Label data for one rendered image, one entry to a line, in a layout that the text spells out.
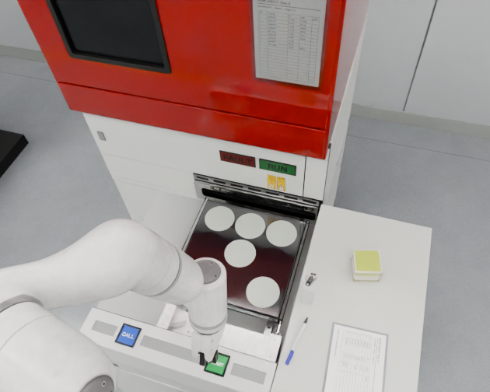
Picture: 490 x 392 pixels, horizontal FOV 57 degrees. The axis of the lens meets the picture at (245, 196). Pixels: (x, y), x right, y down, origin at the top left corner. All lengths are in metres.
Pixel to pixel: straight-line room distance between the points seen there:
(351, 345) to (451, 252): 1.47
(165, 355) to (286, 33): 0.86
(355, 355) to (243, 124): 0.67
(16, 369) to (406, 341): 1.00
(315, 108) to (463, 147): 2.12
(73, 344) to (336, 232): 1.03
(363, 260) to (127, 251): 0.85
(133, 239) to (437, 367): 1.95
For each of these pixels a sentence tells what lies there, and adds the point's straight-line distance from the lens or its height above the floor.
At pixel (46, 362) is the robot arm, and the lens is 0.53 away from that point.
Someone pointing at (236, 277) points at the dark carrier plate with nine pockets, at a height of 0.90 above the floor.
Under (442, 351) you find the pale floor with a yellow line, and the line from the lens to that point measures 2.41.
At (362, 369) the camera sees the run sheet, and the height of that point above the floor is 0.97.
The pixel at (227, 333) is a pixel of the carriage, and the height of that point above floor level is 0.88.
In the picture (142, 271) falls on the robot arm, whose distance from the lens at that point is 0.61.
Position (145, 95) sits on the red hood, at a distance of 1.31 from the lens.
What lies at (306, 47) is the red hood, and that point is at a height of 1.57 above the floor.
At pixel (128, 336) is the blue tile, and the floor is 0.96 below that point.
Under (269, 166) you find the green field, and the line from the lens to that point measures 1.40.
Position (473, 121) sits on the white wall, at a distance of 3.19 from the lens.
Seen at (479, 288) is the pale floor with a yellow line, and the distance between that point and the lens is 2.61.
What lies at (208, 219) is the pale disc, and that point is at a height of 0.90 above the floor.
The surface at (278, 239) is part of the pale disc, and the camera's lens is 1.48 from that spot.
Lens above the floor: 2.17
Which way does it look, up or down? 53 degrees down
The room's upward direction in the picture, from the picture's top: 5 degrees counter-clockwise
